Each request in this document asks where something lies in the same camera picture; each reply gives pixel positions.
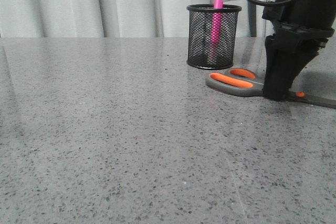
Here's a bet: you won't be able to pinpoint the grey curtain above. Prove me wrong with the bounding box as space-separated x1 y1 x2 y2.
0 0 336 38

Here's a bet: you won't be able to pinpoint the grey orange scissors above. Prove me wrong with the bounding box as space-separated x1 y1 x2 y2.
205 68 335 109

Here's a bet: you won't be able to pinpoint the pink marker pen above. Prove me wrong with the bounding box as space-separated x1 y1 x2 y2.
207 0 223 65

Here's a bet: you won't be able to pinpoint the black mesh pen holder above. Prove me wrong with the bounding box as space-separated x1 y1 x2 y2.
186 4 242 70

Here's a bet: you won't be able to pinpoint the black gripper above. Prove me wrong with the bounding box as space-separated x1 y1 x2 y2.
263 22 334 101

